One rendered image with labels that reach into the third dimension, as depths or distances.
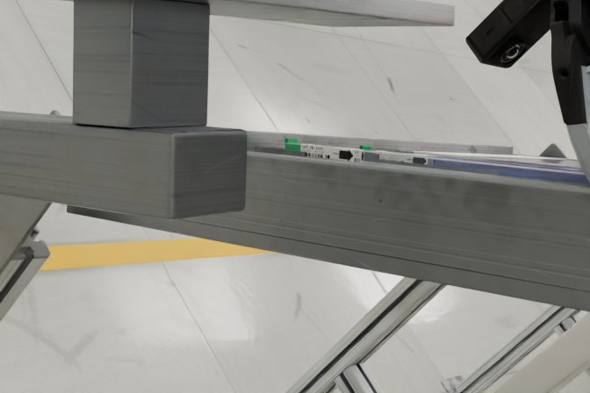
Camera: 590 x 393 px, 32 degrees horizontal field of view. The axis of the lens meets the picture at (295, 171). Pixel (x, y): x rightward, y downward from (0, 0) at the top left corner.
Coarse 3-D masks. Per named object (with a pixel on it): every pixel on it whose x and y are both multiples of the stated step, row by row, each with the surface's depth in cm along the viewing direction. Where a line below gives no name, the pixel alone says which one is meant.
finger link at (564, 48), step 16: (560, 32) 71; (560, 48) 71; (576, 48) 71; (560, 64) 70; (576, 64) 71; (560, 80) 71; (576, 80) 71; (560, 96) 71; (576, 96) 71; (576, 112) 71
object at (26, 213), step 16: (0, 208) 78; (16, 208) 76; (32, 208) 75; (0, 224) 78; (16, 224) 76; (32, 224) 75; (0, 240) 78; (16, 240) 76; (0, 256) 78; (0, 272) 78; (352, 368) 149; (368, 368) 152; (336, 384) 151; (352, 384) 149; (368, 384) 149
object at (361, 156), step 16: (288, 144) 92; (368, 160) 86; (384, 160) 85; (400, 160) 84; (416, 160) 83; (432, 160) 82; (448, 160) 81; (496, 176) 78; (512, 176) 77; (528, 176) 76; (544, 176) 76; (560, 176) 75; (576, 176) 74
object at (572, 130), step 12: (588, 72) 71; (588, 84) 71; (588, 96) 71; (588, 108) 71; (588, 120) 71; (576, 132) 71; (588, 132) 71; (576, 144) 71; (588, 144) 71; (588, 156) 71; (588, 168) 72; (588, 180) 73
